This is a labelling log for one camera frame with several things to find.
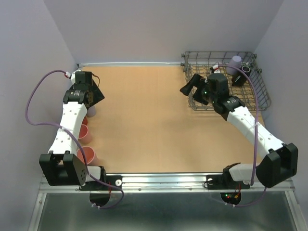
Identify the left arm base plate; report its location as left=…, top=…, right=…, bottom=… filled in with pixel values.
left=79, top=175, right=122, bottom=191

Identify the pink cup near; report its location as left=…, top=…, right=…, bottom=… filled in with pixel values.
left=77, top=146, right=99, bottom=166

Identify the grey wire dish rack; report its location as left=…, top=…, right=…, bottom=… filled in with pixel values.
left=180, top=51, right=272, bottom=112

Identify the red mug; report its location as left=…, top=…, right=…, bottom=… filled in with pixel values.
left=82, top=116, right=88, bottom=125

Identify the pink cup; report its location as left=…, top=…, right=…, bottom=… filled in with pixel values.
left=78, top=124, right=92, bottom=144
left=77, top=146, right=99, bottom=166

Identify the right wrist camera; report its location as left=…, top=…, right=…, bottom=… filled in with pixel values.
left=210, top=64, right=221, bottom=74

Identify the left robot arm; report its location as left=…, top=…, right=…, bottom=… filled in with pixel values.
left=39, top=70, right=107, bottom=190

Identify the aluminium rail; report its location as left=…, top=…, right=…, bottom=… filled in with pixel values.
left=39, top=172, right=295, bottom=194

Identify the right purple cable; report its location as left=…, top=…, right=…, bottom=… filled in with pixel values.
left=218, top=64, right=268, bottom=208

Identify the black mug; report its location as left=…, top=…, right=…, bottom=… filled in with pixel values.
left=231, top=65, right=251, bottom=87

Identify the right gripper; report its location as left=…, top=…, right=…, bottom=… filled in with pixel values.
left=181, top=73, right=217, bottom=105

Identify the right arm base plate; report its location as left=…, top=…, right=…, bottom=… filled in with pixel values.
left=203, top=174, right=250, bottom=190

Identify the lavender plastic cup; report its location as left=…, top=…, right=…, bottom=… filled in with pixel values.
left=226, top=55, right=242, bottom=75

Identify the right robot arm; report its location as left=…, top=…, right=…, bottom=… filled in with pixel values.
left=180, top=73, right=298, bottom=188

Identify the pink cup far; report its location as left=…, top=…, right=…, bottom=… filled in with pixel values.
left=78, top=124, right=92, bottom=144

